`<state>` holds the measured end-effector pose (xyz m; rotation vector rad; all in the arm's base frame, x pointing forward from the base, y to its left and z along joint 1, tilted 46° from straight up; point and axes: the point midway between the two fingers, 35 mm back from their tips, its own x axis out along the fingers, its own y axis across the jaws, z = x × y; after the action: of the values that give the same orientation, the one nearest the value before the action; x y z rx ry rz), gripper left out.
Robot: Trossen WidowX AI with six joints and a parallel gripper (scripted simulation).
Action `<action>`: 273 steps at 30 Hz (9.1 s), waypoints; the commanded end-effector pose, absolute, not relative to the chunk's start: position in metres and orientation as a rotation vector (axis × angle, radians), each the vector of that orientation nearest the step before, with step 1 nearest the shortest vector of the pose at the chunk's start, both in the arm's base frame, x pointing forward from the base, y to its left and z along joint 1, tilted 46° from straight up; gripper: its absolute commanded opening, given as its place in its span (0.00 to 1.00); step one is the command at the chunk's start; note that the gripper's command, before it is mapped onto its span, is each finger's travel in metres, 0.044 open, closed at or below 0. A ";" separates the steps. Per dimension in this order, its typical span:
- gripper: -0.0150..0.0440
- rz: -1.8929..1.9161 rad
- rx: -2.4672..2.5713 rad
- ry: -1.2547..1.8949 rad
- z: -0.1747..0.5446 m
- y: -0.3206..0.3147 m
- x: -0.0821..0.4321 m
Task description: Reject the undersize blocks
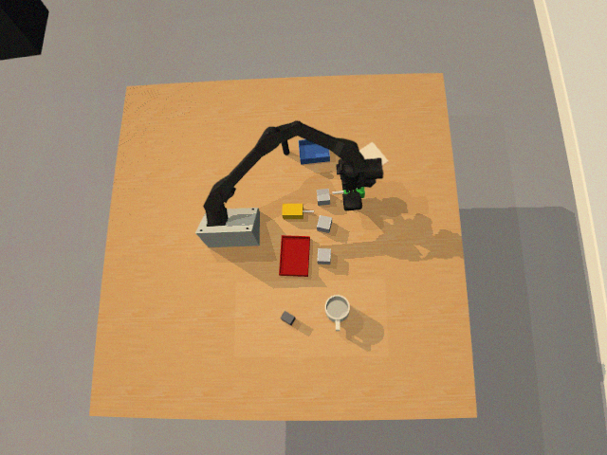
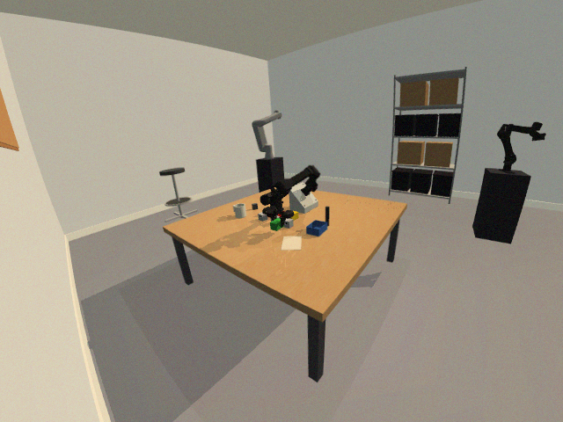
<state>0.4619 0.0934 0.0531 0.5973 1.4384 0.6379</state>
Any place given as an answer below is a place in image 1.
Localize red tray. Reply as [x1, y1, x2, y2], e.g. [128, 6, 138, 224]
[279, 235, 310, 277]

